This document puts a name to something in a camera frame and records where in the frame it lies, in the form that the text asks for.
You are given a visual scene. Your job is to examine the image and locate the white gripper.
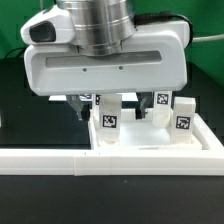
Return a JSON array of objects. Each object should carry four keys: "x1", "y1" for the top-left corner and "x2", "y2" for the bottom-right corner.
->
[{"x1": 24, "y1": 21, "x2": 188, "y2": 121}]

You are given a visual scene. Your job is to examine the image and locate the white square tabletop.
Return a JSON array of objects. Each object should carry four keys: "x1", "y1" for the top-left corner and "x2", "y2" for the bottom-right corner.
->
[{"x1": 88, "y1": 109, "x2": 224, "y2": 152}]

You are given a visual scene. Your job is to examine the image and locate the white L-shaped obstacle fence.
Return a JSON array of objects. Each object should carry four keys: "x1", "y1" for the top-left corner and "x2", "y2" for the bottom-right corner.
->
[{"x1": 0, "y1": 149, "x2": 224, "y2": 176}]

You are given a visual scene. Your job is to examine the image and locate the white camera cable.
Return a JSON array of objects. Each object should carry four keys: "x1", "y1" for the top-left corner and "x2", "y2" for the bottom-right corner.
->
[{"x1": 134, "y1": 11, "x2": 224, "y2": 46}]

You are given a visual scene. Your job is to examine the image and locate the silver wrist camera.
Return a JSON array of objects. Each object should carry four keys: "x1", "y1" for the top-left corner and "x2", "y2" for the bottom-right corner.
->
[{"x1": 20, "y1": 5, "x2": 75, "y2": 45}]

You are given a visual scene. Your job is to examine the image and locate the black cable bundle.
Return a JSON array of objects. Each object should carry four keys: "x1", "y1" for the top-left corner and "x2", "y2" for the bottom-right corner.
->
[{"x1": 2, "y1": 46, "x2": 28, "y2": 60}]

